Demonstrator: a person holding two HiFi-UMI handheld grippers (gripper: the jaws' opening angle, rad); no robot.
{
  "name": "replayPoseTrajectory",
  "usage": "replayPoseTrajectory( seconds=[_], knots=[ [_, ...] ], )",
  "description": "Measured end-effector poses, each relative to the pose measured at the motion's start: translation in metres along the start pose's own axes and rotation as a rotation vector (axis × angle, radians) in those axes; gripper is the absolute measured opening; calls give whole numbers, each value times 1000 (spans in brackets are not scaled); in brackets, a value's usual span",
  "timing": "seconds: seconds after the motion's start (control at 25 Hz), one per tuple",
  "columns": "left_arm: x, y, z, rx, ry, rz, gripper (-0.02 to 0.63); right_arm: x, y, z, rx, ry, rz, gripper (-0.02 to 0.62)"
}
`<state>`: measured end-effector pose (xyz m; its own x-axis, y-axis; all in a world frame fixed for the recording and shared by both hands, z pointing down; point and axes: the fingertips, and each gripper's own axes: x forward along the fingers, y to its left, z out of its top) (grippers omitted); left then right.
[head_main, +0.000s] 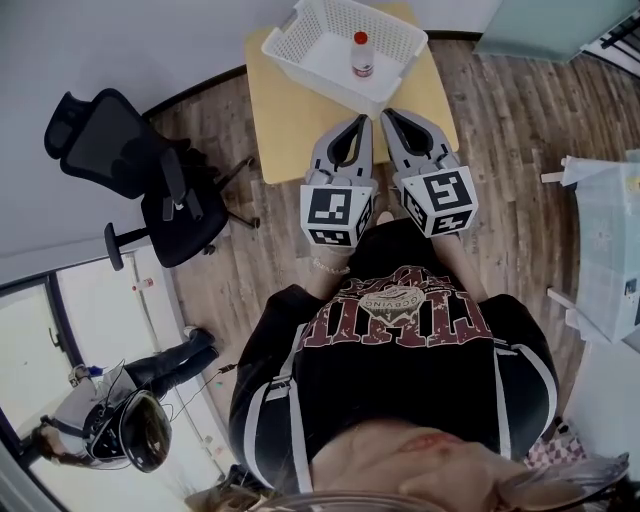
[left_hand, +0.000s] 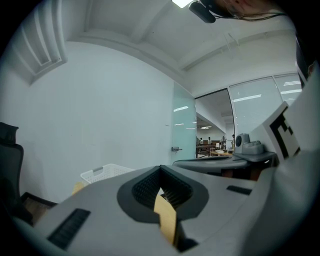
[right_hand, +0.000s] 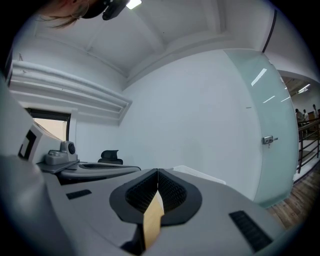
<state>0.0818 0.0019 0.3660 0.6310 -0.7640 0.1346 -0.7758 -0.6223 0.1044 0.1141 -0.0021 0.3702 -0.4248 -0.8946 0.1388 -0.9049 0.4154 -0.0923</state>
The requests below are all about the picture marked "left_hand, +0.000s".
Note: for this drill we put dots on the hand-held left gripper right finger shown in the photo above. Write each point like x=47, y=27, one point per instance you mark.
x=220, y=207

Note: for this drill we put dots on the frosted glass door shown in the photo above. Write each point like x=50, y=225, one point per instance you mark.
x=183, y=125

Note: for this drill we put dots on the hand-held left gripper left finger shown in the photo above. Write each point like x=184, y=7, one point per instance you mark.
x=100, y=200

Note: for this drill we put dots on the round wooden pedestal table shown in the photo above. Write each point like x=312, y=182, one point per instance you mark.
x=220, y=153

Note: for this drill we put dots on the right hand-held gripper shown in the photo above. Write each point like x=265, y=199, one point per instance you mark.
x=272, y=135

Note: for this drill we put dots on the person's face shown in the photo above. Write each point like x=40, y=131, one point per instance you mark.
x=245, y=6

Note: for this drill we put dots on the black mesh office chair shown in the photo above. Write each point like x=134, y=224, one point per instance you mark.
x=10, y=162

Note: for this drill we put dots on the metal door lock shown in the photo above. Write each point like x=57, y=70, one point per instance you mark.
x=175, y=149

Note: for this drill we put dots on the white plastic basket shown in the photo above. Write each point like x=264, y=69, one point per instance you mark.
x=110, y=172

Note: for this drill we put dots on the grey gripper-mounted camera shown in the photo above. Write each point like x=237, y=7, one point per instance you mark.
x=246, y=146

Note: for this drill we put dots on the black head-worn camera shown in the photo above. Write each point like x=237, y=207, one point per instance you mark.
x=201, y=12

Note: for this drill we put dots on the ceiling light panel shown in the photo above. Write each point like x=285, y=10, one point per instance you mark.
x=182, y=2

